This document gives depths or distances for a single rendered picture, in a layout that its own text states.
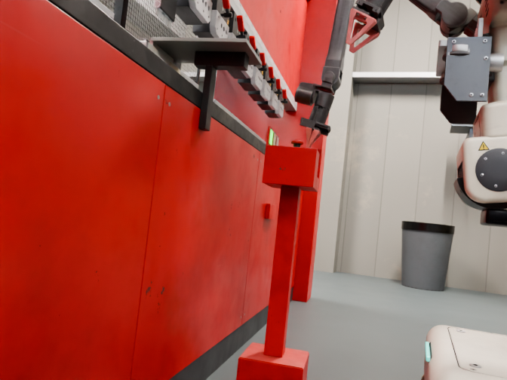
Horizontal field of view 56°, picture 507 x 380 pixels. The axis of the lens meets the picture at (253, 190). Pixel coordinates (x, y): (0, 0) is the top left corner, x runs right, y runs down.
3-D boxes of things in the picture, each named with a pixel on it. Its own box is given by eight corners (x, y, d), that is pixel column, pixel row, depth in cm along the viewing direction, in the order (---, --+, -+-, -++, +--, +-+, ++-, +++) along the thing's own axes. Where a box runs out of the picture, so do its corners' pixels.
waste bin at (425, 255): (446, 288, 527) (451, 226, 531) (453, 294, 475) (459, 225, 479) (395, 281, 541) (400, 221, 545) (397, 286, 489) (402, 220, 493)
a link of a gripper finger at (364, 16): (334, 34, 115) (355, -1, 114) (339, 45, 121) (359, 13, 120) (359, 46, 112) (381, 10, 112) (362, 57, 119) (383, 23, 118)
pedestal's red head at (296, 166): (313, 187, 146) (318, 129, 147) (262, 182, 150) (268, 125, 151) (318, 191, 166) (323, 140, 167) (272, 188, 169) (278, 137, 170)
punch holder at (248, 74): (244, 68, 205) (247, 31, 206) (225, 68, 207) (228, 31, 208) (252, 79, 220) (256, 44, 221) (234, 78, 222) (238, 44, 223)
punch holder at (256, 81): (254, 82, 225) (258, 48, 225) (237, 81, 227) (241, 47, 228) (261, 91, 239) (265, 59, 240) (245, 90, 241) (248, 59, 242)
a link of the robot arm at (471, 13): (482, 15, 146) (480, 22, 151) (455, -3, 149) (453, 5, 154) (460, 39, 148) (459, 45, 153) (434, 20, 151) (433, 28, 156)
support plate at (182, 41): (246, 41, 122) (247, 38, 122) (151, 40, 128) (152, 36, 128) (261, 65, 139) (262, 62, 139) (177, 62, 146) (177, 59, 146)
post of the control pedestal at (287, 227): (281, 357, 151) (299, 187, 154) (263, 354, 152) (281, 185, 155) (284, 353, 157) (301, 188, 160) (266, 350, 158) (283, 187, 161)
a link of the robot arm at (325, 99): (333, 90, 159) (336, 96, 164) (314, 86, 161) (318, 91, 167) (327, 110, 159) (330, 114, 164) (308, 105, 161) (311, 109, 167)
